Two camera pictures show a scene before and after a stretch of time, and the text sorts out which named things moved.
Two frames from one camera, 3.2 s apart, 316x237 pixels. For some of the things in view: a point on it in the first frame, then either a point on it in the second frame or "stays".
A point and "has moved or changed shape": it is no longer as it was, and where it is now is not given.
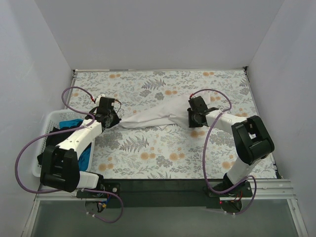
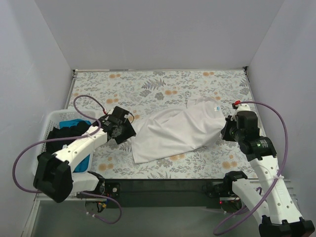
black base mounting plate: (167, 193) stays
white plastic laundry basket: (56, 116) stays
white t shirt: (174, 115) has moved or changed shape
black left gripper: (113, 118) → (126, 133)
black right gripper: (191, 118) → (225, 131)
